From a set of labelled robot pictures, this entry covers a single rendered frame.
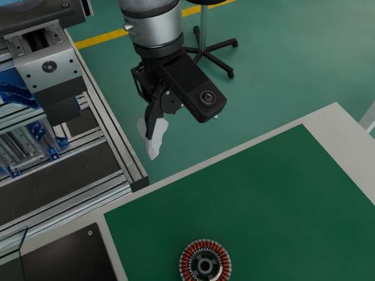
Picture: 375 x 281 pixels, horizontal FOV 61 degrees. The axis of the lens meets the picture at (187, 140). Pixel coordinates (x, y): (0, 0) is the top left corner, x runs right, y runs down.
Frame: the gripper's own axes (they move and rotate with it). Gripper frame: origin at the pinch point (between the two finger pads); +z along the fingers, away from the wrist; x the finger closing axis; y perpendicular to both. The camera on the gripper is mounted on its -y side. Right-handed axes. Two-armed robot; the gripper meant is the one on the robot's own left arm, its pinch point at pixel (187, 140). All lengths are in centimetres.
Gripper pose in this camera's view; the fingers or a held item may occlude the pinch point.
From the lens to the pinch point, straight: 56.5
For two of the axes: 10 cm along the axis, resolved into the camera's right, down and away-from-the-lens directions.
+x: -7.9, 5.2, -3.2
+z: 1.4, 6.7, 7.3
